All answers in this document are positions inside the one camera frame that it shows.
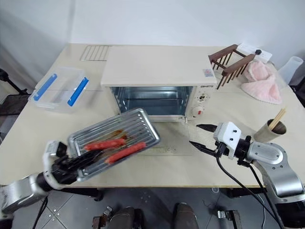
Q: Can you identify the pink fluffy towel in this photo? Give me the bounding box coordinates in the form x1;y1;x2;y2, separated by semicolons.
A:
240;60;283;105

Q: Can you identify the wooden chopsticks bundle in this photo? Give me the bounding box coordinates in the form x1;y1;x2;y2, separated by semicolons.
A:
270;108;287;132

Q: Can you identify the red sausage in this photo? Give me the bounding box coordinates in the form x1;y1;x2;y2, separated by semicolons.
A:
84;138;127;152
104;142;147;165

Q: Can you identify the silver wire oven rack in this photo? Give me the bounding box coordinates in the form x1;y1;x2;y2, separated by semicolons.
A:
79;45;111;62

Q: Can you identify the black tripod stand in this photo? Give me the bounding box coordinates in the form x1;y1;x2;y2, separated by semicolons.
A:
0;68;28;95

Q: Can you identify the silver ribbed baking tray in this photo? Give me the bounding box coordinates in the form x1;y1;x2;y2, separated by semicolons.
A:
67;107;161;183

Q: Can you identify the dark rounded shape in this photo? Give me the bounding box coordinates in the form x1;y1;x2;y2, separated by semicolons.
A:
172;202;199;229
110;206;144;229

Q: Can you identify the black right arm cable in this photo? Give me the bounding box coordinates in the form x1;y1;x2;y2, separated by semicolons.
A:
215;155;288;229

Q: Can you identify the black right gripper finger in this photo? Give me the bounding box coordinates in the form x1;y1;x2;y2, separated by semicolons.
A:
189;141;216;156
195;124;217;134

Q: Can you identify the cream toaster oven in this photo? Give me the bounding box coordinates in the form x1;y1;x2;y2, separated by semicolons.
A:
100;45;218;123

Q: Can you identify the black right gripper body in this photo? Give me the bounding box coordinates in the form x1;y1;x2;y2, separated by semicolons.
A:
213;140;233;158

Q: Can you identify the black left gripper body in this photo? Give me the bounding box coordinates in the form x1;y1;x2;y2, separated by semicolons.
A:
51;154;80;185

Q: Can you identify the black equipment case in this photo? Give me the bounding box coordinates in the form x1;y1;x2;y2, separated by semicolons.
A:
289;77;305;108

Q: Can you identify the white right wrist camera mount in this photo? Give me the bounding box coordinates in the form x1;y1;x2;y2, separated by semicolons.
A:
213;122;242;160

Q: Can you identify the tan cylindrical chopstick holder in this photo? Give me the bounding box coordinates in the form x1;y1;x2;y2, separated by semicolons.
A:
253;119;288;144

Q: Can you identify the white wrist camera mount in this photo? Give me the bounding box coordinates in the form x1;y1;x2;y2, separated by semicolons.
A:
213;122;242;160
42;140;68;190

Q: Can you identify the brown wooden peg rack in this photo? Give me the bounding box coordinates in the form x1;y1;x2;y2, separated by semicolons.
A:
208;43;256;90

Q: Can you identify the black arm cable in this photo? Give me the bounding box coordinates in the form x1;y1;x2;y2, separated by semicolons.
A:
31;197;49;229
215;155;288;229

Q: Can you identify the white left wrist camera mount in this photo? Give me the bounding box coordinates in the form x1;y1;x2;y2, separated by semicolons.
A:
42;140;68;190

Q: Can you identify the black table frame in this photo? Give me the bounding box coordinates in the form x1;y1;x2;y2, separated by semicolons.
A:
61;187;269;199

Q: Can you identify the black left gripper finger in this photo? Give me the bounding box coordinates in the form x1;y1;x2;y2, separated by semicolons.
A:
74;149;103;159
77;156;107;167

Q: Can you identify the glass toaster oven door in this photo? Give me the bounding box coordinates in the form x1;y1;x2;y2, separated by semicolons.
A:
139;117;199;157

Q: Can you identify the translucent plastic cup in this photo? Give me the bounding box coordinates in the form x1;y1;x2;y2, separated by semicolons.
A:
277;56;304;84

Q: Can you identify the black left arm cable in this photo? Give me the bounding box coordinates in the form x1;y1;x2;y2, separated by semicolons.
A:
31;197;49;229

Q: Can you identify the clear box with blue clips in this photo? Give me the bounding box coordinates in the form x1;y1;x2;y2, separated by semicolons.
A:
28;67;90;114

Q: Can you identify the metal caster wheel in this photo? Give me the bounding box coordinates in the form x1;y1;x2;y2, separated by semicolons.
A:
92;206;113;229
217;209;242;227

